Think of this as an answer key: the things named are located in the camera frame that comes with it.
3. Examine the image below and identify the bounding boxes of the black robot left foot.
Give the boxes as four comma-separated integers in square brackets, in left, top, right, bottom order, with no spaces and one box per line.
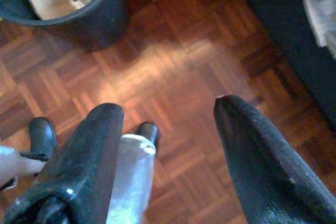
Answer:
[28,117,58,161]

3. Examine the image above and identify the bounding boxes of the silver robot leg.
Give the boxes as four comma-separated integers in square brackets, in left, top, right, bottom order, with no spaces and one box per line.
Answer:
[106,134,157,224]
[0,144,50,190]

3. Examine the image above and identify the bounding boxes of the silver robot left leg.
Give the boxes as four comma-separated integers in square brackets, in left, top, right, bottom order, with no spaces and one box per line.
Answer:
[0,144,50,190]

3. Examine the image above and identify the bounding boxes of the silver robot right leg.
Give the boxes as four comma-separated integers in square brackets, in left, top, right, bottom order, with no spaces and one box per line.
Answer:
[106,134,157,224]

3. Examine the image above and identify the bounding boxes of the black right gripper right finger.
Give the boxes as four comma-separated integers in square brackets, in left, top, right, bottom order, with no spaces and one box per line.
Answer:
[213,94,336,224]

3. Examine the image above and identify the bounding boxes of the bed with beige floral sheet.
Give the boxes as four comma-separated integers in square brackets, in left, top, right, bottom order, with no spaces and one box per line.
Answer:
[228,0,336,135]

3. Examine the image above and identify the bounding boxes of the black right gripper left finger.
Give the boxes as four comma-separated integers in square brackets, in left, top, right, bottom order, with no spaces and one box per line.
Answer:
[5,102,125,224]

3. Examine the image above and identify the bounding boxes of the black robot foot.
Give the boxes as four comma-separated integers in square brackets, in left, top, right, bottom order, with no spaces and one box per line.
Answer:
[135,122,161,156]
[28,117,58,161]

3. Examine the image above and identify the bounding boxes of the black robot right foot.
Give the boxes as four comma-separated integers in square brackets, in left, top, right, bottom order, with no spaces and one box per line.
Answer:
[135,122,161,156]

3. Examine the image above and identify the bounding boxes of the black round bin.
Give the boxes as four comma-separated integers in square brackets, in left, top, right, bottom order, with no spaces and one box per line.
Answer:
[0,0,129,51]

